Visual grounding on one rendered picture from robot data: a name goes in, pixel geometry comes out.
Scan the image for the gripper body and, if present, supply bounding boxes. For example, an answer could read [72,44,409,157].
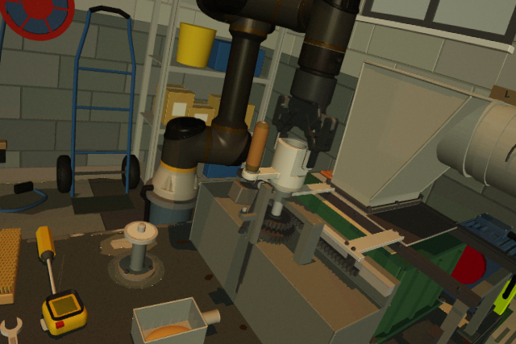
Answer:
[276,93,330,124]

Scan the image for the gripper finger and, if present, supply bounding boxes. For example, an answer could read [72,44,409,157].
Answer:
[272,106,302,140]
[305,114,340,169]

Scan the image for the cream crank with wooden handle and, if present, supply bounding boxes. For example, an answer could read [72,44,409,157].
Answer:
[240,121,314,194]

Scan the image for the grey hopper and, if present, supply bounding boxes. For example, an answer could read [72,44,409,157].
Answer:
[333,60,493,211]

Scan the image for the cream feed gate plate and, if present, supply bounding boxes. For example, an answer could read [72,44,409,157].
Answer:
[290,182,404,263]

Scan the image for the grey green malt mill body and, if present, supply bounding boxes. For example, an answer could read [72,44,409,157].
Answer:
[188,177,516,344]

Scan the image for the red feed roll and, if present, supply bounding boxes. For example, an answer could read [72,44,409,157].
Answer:
[450,245,488,285]

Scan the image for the grey open spanner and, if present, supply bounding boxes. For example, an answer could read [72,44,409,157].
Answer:
[0,316,24,344]

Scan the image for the large cardboard box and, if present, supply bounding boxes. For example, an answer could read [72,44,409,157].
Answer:
[154,84,197,128]
[206,93,256,131]

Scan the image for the small grey block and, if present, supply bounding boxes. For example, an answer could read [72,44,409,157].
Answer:
[228,180,256,205]

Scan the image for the small cardboard box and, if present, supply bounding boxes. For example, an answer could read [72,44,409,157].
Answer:
[186,103,217,128]

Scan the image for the blue box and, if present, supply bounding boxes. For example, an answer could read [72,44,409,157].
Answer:
[206,37,268,78]

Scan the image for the dark gear wheel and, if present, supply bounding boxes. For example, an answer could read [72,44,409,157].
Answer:
[257,205,306,247]

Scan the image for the grey shelf unit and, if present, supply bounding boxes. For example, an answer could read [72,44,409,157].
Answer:
[132,0,300,170]

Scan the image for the yellow bucket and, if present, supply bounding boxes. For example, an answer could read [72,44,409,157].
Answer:
[177,22,218,69]

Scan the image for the cream toothed rack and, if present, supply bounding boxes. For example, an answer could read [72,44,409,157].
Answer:
[314,221,398,297]

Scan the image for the blue tool case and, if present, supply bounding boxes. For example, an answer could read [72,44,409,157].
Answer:
[458,212,516,257]

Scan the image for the blue hand truck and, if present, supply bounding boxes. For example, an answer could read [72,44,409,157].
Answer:
[56,5,142,199]

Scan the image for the grey scoop with grain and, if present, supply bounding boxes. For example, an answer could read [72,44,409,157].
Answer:
[131,296,223,344]

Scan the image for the yellow green tool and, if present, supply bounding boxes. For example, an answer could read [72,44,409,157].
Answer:
[493,274,516,316]

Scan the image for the yellow black meter box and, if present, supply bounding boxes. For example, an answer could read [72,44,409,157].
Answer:
[39,288,89,338]

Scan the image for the tan scrub brush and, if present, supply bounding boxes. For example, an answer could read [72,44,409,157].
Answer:
[0,227,23,305]

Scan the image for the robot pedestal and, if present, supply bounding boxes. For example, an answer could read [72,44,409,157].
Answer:
[143,158,199,226]

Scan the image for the cream round duct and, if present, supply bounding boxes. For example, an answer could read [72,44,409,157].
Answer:
[436,100,516,197]

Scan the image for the grey stud post cream disc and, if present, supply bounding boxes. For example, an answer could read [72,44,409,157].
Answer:
[107,220,166,289]

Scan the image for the yellow handled screwdriver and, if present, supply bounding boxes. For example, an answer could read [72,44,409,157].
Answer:
[35,226,58,295]

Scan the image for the red blue hose reel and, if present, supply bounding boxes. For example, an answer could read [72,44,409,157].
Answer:
[0,0,77,42]

